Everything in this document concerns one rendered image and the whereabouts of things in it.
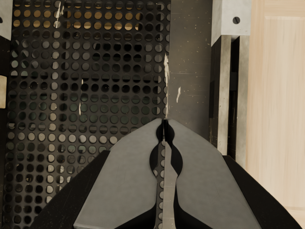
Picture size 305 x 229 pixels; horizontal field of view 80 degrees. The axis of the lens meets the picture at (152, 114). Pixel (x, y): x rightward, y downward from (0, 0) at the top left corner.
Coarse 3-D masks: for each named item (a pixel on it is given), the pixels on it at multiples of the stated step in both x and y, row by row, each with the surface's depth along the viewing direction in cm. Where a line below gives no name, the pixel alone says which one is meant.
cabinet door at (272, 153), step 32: (256, 0) 43; (288, 0) 43; (256, 32) 43; (288, 32) 43; (256, 64) 43; (288, 64) 43; (256, 96) 43; (288, 96) 43; (256, 128) 43; (288, 128) 43; (256, 160) 43; (288, 160) 43; (288, 192) 43
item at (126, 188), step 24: (120, 144) 10; (144, 144) 10; (120, 168) 8; (144, 168) 8; (96, 192) 7; (120, 192) 7; (144, 192) 7; (96, 216) 6; (120, 216) 6; (144, 216) 7
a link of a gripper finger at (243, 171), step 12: (228, 156) 9; (240, 168) 8; (240, 180) 8; (252, 180) 8; (252, 192) 7; (264, 192) 7; (252, 204) 7; (264, 204) 7; (276, 204) 7; (264, 216) 6; (276, 216) 6; (288, 216) 6; (264, 228) 6; (276, 228) 6; (288, 228) 6; (300, 228) 6
